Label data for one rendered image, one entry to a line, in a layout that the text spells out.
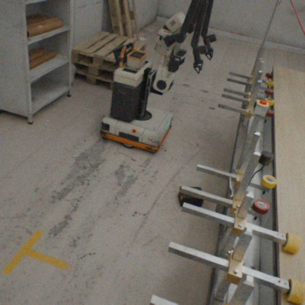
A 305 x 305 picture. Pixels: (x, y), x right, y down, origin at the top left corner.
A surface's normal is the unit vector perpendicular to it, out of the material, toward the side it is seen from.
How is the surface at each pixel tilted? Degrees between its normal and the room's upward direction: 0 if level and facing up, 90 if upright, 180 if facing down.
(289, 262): 0
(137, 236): 0
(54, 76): 90
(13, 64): 90
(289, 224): 0
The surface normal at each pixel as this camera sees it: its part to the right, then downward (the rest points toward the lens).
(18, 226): 0.15, -0.81
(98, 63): -0.23, 0.52
